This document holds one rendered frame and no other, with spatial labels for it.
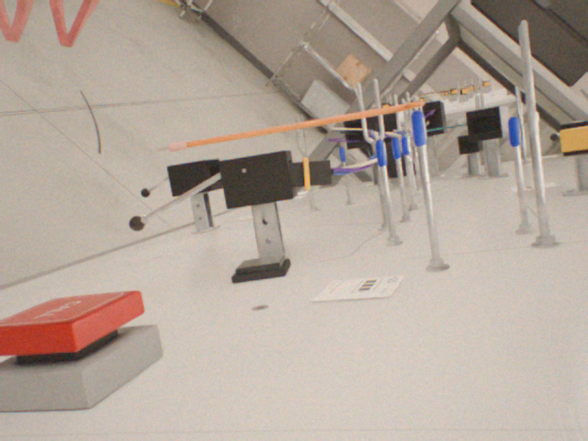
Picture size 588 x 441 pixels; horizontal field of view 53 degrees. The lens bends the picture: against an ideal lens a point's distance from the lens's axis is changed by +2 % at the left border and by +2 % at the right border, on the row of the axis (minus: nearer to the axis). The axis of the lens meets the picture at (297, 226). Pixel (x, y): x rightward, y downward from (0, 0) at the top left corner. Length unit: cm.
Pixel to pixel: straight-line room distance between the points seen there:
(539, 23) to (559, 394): 131
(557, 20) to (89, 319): 134
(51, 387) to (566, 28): 136
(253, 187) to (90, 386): 26
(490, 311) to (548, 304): 3
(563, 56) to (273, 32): 682
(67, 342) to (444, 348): 15
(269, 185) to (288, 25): 762
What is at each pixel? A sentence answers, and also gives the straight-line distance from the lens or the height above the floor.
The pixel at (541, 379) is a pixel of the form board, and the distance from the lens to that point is 21.
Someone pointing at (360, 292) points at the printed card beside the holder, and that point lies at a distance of 34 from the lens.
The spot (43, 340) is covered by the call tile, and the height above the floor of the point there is 111.
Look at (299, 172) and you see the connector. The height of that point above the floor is 116.
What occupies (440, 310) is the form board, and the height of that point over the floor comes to 121.
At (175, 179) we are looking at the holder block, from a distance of 83.
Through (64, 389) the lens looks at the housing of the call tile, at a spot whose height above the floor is 111.
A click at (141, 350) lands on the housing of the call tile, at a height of 111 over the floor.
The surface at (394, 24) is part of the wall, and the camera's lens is 790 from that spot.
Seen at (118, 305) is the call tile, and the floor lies 113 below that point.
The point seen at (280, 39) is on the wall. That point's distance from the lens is 809.
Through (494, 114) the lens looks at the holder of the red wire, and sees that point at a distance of 97.
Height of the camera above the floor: 128
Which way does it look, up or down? 18 degrees down
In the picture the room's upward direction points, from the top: 41 degrees clockwise
